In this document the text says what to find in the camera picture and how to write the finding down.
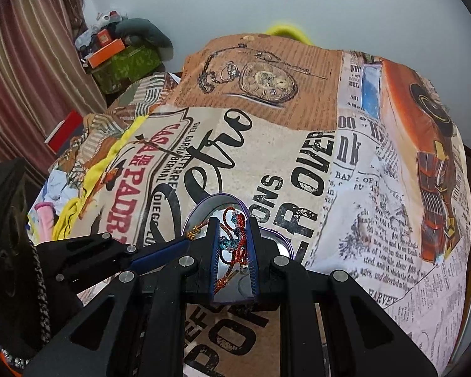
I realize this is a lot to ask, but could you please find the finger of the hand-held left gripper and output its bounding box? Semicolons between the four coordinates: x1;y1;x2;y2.
35;232;191;284

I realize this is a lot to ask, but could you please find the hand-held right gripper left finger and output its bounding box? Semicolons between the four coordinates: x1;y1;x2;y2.
24;220;221;377

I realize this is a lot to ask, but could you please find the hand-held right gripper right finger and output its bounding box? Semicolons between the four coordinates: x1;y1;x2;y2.
245;217;442;377

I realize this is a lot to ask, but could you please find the red beaded bracelet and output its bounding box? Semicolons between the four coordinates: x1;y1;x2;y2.
186;206;252;293

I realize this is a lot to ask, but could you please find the heart-shaped tin box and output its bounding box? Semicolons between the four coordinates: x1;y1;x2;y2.
181;193;296;305

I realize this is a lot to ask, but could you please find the pink garment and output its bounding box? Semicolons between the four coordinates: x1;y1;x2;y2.
34;201;56;244

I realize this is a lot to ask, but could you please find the yellow cloth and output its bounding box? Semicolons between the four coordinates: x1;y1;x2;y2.
52;114;150;241

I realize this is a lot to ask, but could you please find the red box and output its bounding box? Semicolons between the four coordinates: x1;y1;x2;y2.
45;110;83;154

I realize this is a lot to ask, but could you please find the striped printed cloth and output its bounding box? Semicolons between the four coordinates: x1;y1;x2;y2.
55;72;182;175

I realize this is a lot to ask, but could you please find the printed newspaper-pattern blanket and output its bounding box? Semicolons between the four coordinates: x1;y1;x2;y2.
55;33;471;377

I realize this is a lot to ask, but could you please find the striped curtain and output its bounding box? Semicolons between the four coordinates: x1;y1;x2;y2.
0;0;107;175

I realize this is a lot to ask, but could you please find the green patterned box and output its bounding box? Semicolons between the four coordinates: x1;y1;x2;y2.
91;45;162;94

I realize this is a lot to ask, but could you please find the orange flat box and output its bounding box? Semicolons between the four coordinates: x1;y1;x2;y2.
87;38;126;68

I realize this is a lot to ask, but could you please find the grey cushion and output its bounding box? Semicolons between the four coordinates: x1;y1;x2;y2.
114;18;174;50

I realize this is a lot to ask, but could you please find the yellow curved object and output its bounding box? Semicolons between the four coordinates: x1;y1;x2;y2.
266;24;313;45

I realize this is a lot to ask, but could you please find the pile of clutter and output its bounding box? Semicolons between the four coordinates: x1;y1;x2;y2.
74;9;125;54

